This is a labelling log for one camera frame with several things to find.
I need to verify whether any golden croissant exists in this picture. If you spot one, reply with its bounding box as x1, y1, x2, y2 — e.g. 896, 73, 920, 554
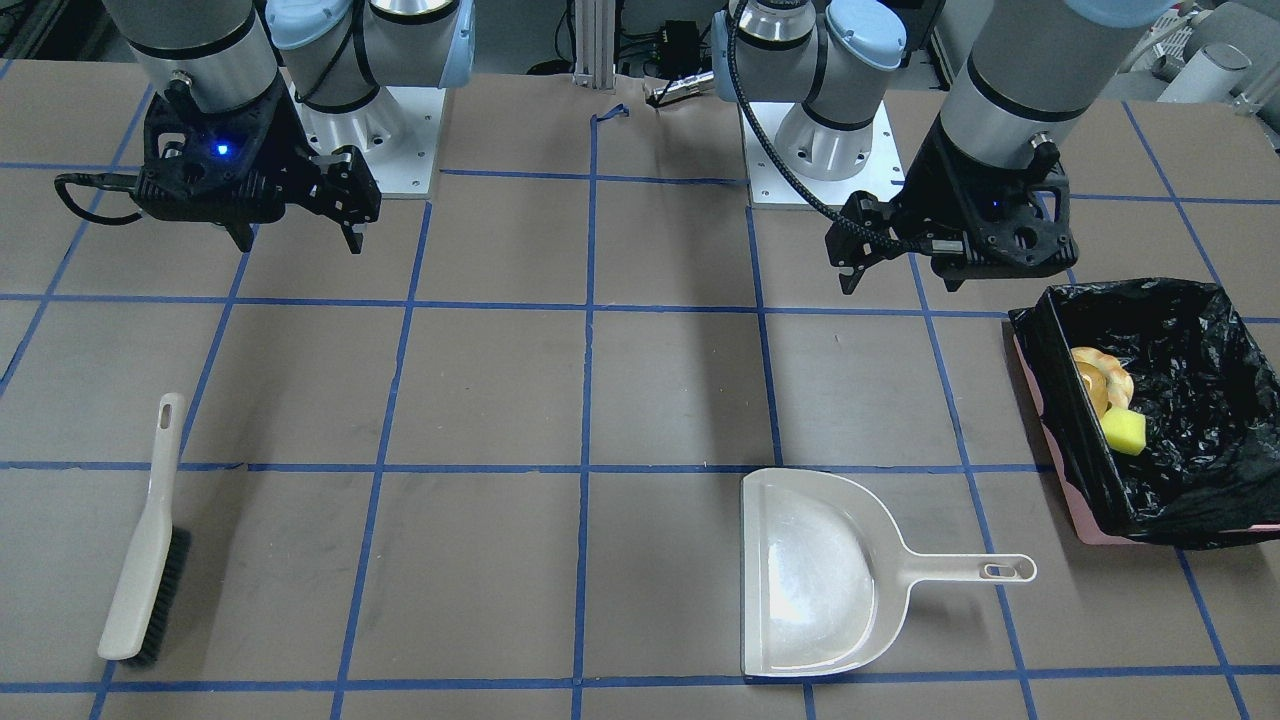
1070, 346, 1135, 419

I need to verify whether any yellow green sponge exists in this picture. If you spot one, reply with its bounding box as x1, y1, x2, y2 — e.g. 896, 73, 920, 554
1100, 406, 1147, 457

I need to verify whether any beige plastic dustpan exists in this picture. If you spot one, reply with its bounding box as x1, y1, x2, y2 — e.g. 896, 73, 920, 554
741, 468, 1038, 678

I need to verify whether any beige hand brush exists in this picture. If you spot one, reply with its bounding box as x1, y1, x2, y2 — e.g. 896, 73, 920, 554
97, 392, 191, 667

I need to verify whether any pink bin with black bag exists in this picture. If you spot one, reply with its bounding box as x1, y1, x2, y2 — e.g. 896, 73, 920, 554
1009, 278, 1279, 550

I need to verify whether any aluminium frame post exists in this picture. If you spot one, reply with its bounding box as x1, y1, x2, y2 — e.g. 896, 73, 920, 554
572, 0, 618, 94

